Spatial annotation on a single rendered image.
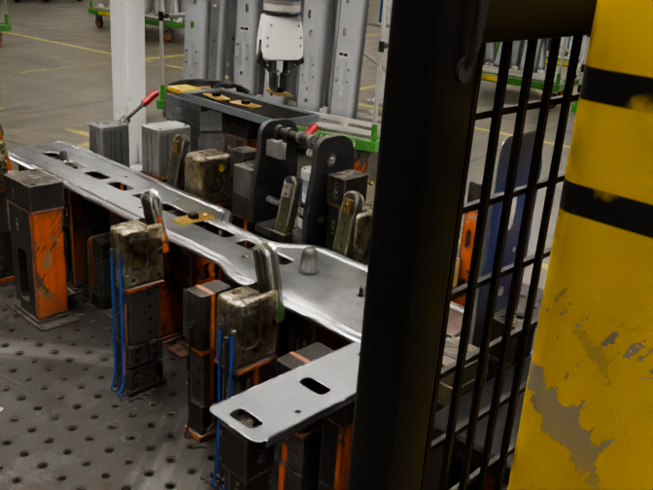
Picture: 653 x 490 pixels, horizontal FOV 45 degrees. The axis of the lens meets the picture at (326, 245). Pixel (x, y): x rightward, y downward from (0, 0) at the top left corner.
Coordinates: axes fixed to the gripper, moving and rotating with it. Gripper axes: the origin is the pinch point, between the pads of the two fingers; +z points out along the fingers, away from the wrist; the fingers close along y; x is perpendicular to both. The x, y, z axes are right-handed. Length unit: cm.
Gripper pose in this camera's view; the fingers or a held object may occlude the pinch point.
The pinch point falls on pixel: (279, 82)
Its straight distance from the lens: 189.5
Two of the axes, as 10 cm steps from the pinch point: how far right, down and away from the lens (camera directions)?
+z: -0.6, 9.3, 3.6
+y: -8.9, 1.1, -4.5
